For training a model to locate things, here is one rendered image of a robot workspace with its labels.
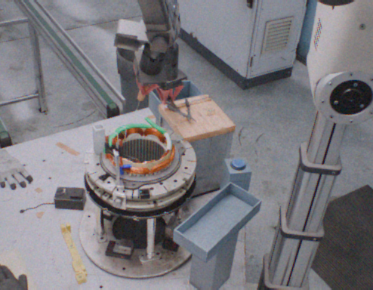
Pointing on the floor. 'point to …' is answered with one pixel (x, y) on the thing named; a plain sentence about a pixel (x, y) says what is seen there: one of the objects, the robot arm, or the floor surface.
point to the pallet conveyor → (100, 100)
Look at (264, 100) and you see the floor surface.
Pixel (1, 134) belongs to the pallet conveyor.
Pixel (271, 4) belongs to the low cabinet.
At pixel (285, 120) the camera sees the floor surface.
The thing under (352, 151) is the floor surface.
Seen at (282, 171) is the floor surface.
